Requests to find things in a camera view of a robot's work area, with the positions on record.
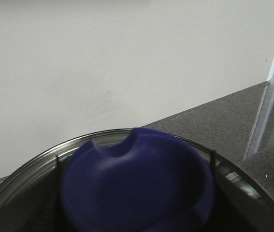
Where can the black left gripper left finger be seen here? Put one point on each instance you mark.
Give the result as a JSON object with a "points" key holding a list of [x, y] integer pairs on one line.
{"points": [[28, 197]]}

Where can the glass lid with blue knob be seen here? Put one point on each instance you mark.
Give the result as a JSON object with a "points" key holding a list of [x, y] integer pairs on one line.
{"points": [[140, 180]]}

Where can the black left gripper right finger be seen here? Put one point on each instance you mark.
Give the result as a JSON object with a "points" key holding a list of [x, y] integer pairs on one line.
{"points": [[248, 197]]}

